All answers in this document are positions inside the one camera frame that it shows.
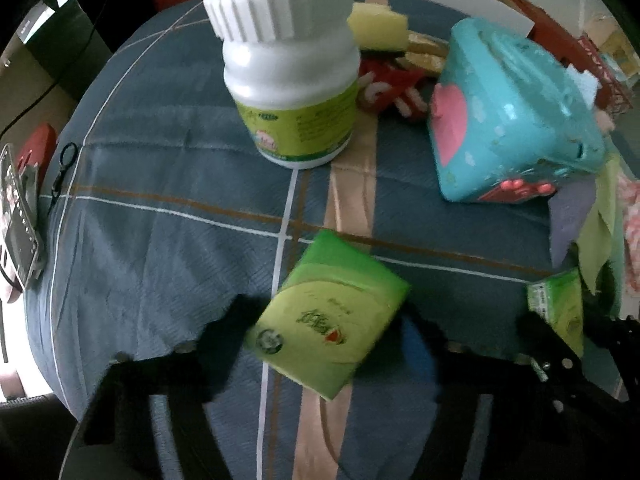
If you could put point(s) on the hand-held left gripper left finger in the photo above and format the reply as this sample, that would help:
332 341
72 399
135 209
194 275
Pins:
227 330

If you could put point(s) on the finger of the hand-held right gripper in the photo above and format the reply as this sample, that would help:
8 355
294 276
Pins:
545 345
617 332

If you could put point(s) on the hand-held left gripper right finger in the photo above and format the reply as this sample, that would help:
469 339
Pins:
415 355

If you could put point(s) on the small green tissue packet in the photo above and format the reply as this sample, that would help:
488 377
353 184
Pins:
562 310

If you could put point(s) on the large green tissue packet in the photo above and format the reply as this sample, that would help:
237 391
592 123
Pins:
325 315

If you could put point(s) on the yellow sponge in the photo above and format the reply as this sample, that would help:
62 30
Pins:
375 25

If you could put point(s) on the blue plaid bed sheet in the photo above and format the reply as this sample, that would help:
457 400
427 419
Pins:
175 235

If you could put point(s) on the purple cloth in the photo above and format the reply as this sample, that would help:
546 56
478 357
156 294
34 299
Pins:
567 220

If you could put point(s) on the pink floral cloth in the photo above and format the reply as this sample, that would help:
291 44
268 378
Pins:
630 200

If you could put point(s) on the grey flat device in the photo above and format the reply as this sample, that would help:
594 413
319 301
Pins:
20 220

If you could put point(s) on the teal toy box pink heart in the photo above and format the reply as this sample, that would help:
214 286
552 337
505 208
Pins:
510 110

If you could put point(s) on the light blue cloth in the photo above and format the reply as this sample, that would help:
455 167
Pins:
585 85

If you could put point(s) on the small red object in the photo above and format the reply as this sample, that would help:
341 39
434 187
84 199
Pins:
37 142

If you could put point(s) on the red patterned box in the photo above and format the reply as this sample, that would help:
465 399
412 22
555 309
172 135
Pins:
617 65

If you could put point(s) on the white pill bottle green label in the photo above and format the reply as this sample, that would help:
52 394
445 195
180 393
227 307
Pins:
285 60

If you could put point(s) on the red and white plush toy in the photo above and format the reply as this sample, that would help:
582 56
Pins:
390 80

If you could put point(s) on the gold snack packet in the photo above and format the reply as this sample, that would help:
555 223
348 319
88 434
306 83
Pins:
425 57

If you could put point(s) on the red storage box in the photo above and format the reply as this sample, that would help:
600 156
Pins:
560 35

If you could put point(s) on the black box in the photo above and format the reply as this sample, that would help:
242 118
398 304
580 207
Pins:
65 35

